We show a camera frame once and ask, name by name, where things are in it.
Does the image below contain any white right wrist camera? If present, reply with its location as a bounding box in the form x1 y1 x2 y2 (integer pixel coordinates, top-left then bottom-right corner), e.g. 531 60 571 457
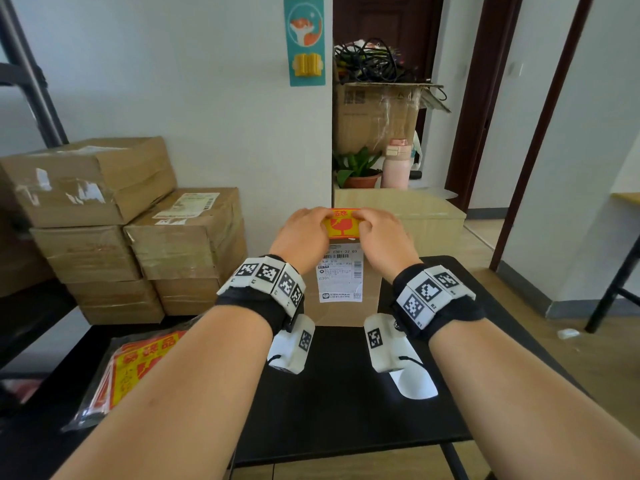
363 313 424 374

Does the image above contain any cardboard box with shipping label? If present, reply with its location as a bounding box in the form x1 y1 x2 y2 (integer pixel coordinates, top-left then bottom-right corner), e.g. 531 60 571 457
123 188 249 281

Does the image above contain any open cardboard box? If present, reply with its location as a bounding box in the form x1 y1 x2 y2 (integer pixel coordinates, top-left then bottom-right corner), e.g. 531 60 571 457
333 83 452 156

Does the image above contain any person's left forearm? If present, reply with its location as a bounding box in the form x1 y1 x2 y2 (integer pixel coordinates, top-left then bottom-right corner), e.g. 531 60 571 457
52 306 274 480

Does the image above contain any pink water bottle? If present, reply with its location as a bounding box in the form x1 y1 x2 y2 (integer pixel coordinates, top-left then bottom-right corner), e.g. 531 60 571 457
380 139 414 191

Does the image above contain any person's right forearm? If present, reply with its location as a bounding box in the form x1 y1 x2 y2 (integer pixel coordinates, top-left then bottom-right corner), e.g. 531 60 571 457
429 319 640 480

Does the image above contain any yellow wall clip holder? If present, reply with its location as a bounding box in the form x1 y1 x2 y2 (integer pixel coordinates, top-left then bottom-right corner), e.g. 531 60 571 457
292 53 321 77

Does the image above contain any white sticker backing paper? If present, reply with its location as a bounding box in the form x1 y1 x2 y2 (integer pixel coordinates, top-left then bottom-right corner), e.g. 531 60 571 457
389 367 440 401

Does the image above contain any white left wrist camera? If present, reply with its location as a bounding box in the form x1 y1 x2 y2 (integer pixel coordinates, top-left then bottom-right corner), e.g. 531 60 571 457
267 315 316 376

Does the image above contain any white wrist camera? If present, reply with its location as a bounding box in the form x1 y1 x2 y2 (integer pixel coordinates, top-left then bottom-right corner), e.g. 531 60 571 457
267 315 316 376
363 313 424 374

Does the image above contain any black metal shelf rack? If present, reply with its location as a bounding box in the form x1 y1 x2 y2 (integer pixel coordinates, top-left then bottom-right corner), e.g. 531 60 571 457
0 0 78 369

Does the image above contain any wristband with marker tiles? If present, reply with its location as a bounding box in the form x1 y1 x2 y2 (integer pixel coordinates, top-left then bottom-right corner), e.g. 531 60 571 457
216 255 307 336
391 264 487 341

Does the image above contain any orange and yellow warning sticker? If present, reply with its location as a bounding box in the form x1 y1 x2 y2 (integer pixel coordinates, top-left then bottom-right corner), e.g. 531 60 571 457
322 208 371 241

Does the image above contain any desk with black legs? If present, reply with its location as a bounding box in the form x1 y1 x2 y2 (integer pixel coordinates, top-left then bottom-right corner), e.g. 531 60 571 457
584 192 640 334

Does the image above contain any small labelled cardboard box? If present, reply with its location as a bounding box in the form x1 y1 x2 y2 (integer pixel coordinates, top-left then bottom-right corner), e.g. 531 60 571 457
302 237 384 328

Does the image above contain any person's left hand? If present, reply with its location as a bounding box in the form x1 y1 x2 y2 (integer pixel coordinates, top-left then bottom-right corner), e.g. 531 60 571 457
270 207 334 276

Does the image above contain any dark brown door frame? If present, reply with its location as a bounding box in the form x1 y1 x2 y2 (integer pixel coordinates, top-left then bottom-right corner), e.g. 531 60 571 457
444 0 597 272

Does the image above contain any dark brown door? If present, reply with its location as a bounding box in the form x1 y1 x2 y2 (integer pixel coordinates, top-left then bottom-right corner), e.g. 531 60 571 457
333 0 446 144

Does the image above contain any large taped cardboard box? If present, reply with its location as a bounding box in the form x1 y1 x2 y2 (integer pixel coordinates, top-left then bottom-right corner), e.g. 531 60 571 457
0 137 178 228

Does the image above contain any tangle of black cables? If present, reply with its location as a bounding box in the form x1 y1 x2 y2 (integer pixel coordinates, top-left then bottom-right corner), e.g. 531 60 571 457
333 38 420 86

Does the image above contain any potted green plant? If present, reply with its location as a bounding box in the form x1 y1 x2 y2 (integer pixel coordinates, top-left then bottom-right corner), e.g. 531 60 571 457
333 147 384 190

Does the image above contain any bag of warning stickers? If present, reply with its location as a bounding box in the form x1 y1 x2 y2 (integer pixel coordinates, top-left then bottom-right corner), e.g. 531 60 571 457
62 329 190 433

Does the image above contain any plain brown cardboard box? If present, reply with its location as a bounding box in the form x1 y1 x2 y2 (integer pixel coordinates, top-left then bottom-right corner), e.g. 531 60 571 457
152 277 222 317
65 279 166 326
30 225 142 284

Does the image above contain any person's right hand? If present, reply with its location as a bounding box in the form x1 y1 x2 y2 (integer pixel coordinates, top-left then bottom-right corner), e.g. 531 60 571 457
357 209 424 283

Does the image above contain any teal fox poster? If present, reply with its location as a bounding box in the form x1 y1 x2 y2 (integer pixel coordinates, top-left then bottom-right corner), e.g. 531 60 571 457
283 0 327 88

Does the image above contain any right wristband with marker tiles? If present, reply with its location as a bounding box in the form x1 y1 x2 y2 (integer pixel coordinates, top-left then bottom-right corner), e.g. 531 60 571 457
391 264 487 341

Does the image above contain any left wristband with marker tiles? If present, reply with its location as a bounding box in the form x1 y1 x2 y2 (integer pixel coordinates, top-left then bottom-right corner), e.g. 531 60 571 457
216 255 307 336

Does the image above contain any big pale cardboard box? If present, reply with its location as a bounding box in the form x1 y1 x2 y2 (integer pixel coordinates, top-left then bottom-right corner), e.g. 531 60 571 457
333 189 467 258

